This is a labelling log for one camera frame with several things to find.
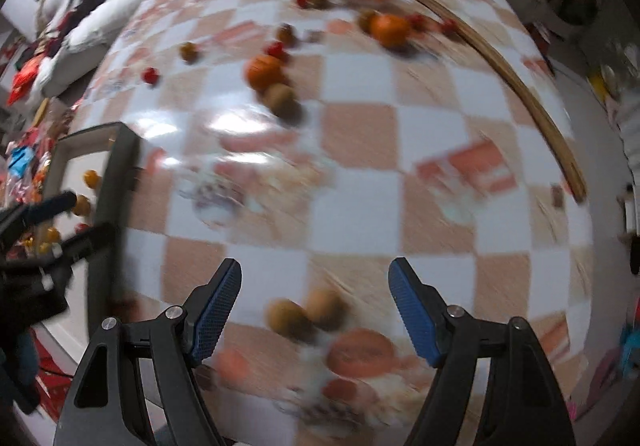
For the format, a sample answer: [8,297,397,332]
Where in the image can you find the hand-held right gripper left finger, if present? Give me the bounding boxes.
[54,257,244,446]

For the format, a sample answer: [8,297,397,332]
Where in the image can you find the blue packet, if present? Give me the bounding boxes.
[10,146,36,177]

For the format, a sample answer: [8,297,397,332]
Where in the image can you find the medium orange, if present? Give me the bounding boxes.
[245,54,284,91]

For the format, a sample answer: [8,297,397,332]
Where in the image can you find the large orange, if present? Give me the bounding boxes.
[371,14,412,48]

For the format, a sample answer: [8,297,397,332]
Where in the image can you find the red printed mat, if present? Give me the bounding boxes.
[30,336,81,422]

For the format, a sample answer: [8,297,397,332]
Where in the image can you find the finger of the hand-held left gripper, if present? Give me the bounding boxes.
[0,192,78,233]
[50,222,117,259]

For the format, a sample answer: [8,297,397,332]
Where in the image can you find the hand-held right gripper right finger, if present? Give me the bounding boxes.
[388,257,576,446]

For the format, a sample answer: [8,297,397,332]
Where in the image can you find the red packet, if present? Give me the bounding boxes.
[7,53,48,106]

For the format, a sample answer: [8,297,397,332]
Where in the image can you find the long wooden stick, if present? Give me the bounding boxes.
[410,0,588,203]

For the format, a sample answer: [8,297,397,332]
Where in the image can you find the checkered printed tablecloth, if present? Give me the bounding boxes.
[67,0,593,427]

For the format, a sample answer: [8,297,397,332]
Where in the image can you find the dark clothes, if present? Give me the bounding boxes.
[50,0,108,51]

